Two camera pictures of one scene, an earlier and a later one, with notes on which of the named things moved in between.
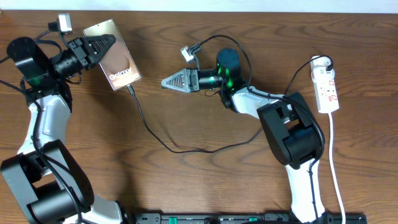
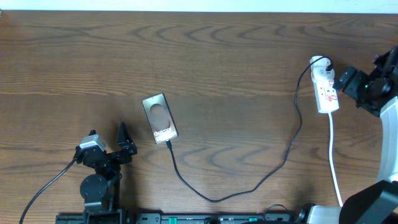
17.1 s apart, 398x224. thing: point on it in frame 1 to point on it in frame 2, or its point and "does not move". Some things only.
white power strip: [324, 84] does not move
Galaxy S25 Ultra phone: [117, 63] to [161, 121]
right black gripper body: [195, 73] to [358, 86]
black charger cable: [134, 96] to [279, 164]
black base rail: [246, 218] does not move
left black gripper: [85, 45] to [126, 145]
